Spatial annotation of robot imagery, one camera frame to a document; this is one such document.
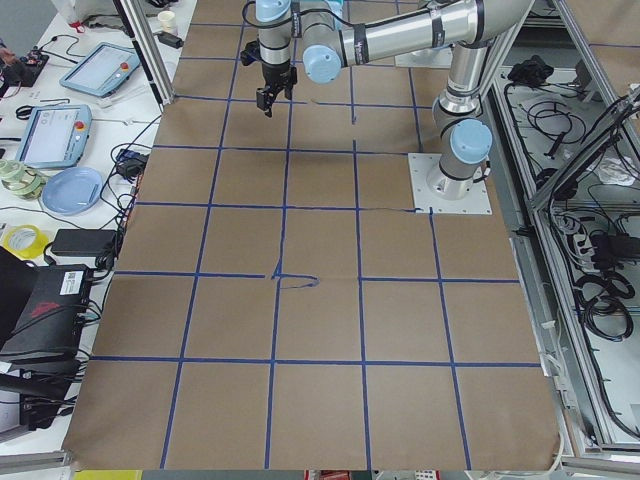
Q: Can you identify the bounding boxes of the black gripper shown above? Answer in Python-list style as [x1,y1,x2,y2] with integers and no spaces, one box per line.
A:
[256,47,297,118]

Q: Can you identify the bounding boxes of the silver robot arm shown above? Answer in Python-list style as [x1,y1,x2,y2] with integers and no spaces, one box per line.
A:
[241,0,532,201]

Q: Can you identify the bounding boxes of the white paper cup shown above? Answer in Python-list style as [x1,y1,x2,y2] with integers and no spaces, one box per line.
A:
[157,10,178,35]

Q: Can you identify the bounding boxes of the blue teach pendant upper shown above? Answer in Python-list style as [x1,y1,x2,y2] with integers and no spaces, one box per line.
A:
[59,42,141,98]

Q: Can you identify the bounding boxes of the blue teach pendant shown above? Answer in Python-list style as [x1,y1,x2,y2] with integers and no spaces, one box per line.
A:
[16,105,92,169]
[59,42,141,98]

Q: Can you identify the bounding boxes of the brown paper table mat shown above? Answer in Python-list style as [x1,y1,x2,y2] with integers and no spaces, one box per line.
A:
[64,1,559,470]

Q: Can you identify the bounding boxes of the light blue plate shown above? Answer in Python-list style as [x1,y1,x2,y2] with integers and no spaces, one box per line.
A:
[40,167,103,216]

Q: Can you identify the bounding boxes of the blue teach pendant lower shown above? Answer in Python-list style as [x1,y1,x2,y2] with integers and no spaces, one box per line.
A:
[16,105,92,169]

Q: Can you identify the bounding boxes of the black power adapter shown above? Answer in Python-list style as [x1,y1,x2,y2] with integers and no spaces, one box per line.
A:
[50,229,116,257]

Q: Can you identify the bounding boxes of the green tape rolls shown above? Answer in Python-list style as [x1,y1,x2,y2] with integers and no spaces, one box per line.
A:
[1,159,47,200]

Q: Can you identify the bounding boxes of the yellow tape roll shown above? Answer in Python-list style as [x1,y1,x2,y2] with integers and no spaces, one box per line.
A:
[2,225,49,260]

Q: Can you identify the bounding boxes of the black electronics box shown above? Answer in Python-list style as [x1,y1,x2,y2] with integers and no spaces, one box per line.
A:
[1,249,92,363]

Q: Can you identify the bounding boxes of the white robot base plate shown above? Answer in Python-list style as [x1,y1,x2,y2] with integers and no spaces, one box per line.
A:
[408,153,492,215]

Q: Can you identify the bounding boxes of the aluminium frame post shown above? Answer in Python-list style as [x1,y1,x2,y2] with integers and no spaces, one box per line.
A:
[113,0,175,106]

